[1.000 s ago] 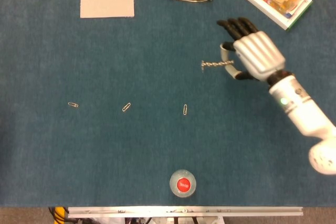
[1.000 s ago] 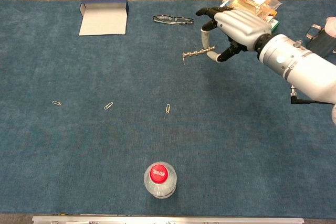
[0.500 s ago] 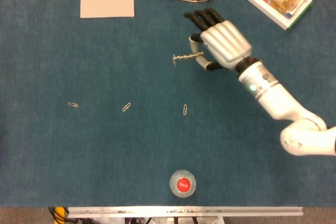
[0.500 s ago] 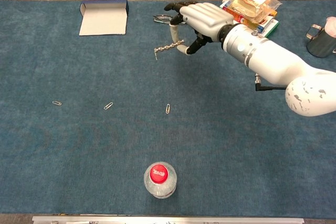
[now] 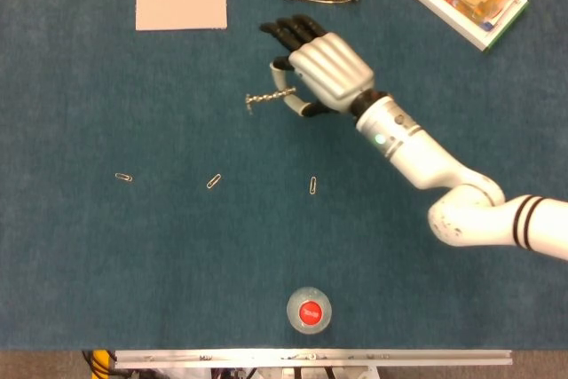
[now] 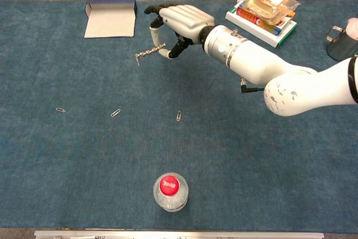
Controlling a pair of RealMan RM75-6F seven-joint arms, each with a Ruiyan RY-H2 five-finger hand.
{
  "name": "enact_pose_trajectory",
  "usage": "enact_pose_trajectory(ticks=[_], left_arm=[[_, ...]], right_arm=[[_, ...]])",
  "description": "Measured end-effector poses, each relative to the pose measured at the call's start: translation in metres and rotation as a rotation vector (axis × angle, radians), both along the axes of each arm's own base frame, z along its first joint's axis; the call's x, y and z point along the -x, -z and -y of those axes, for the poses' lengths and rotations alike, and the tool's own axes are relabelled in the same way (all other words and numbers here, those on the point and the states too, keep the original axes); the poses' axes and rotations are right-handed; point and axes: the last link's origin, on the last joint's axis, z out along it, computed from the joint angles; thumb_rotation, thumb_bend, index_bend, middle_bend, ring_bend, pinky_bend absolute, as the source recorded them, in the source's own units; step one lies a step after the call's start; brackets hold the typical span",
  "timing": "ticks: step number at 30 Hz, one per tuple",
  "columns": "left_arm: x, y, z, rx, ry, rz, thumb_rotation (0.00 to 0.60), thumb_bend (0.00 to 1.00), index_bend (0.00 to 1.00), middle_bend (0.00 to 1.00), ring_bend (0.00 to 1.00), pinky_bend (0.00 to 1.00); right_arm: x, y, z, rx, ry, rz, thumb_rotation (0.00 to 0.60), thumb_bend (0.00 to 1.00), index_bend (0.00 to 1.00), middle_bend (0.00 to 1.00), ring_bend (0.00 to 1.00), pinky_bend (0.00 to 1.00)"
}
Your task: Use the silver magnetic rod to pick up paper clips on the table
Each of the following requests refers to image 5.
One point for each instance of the aluminium rail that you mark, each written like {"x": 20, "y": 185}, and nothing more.
{"x": 310, "y": 359}

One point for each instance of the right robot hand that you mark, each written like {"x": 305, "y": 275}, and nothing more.
{"x": 333, "y": 68}

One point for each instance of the blue felt table mat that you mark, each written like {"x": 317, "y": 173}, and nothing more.
{"x": 133, "y": 241}

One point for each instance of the red capped water bottle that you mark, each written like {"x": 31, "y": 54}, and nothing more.
{"x": 309, "y": 312}

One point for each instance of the white and green book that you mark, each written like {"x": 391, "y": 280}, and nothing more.
{"x": 444, "y": 10}

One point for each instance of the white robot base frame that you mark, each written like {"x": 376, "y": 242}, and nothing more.
{"x": 275, "y": 373}

